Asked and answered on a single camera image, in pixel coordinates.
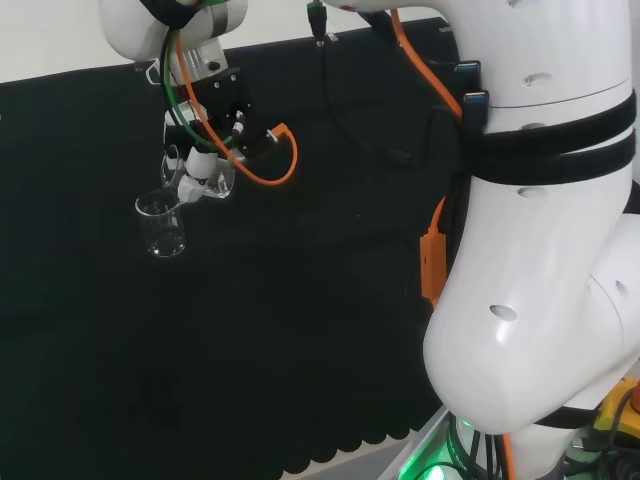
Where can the black bench cloth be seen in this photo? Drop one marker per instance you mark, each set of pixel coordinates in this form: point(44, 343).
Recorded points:
point(250, 325)

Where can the yellow stop button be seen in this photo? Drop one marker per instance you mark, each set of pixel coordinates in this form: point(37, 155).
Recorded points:
point(620, 415)

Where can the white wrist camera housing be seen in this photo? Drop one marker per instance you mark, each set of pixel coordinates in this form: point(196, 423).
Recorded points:
point(200, 57)

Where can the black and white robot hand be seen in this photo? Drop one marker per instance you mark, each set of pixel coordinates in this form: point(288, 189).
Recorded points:
point(225, 115)

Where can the blue usb plug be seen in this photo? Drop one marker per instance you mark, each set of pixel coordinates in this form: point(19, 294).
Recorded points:
point(476, 98)
point(470, 67)

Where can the grey metal base plate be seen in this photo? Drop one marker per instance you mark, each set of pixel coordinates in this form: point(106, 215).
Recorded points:
point(425, 450)

